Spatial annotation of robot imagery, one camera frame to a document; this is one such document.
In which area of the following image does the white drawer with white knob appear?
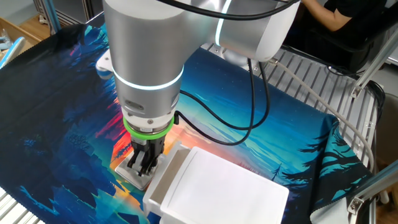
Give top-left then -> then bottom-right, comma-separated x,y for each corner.
142,141 -> 192,218

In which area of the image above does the grey corrugated hose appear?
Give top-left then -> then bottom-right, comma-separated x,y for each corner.
269,57 -> 376,172

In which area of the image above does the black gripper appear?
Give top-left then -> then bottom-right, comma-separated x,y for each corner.
126,136 -> 166,177

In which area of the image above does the black office chair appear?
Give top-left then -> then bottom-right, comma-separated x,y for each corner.
306,18 -> 398,74

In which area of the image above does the white drawer cabinet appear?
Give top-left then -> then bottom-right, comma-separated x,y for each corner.
159,146 -> 290,224

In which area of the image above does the grey metal rack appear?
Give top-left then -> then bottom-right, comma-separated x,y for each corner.
32,0 -> 105,27

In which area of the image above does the colourful landscape print cloth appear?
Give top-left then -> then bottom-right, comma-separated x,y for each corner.
0,12 -> 374,224

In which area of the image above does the blue metal post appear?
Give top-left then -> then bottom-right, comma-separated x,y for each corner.
43,0 -> 62,34

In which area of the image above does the black cable bundle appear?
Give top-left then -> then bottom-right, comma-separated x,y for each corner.
366,80 -> 387,131

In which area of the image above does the blue white plastic object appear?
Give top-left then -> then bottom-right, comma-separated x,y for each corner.
0,36 -> 26,70

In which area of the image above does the brown cardboard box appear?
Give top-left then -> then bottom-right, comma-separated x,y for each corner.
0,17 -> 42,62

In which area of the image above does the person in black shirt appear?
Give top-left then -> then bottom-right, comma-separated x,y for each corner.
284,0 -> 398,47

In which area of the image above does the silver digital scale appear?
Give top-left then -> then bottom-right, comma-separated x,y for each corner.
114,151 -> 156,191

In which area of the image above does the aluminium frame strut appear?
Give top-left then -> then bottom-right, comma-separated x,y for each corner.
347,161 -> 398,215
350,29 -> 398,100

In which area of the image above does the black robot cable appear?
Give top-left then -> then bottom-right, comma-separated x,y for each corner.
155,0 -> 301,147
178,60 -> 271,131

